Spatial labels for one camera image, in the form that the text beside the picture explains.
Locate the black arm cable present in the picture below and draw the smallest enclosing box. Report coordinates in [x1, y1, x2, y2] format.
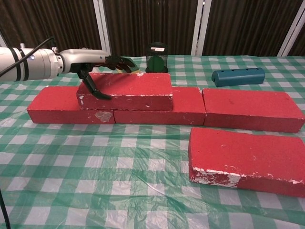
[0, 37, 57, 229]

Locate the blue perforated cylinder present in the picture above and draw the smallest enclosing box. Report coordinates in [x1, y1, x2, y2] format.
[211, 67, 266, 87]

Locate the dark green cylindrical container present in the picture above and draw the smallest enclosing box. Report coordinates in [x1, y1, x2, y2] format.
[145, 42, 169, 73]

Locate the green yellow sponge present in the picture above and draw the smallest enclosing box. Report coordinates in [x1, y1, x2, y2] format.
[115, 57, 142, 74]

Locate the chipped red brick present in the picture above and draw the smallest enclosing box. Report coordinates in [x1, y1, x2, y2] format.
[187, 127, 305, 198]

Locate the green white checkered tablecloth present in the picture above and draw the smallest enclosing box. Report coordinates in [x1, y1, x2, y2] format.
[0, 55, 305, 229]

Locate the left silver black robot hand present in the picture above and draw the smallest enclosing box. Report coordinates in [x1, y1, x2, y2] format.
[59, 48, 134, 101]

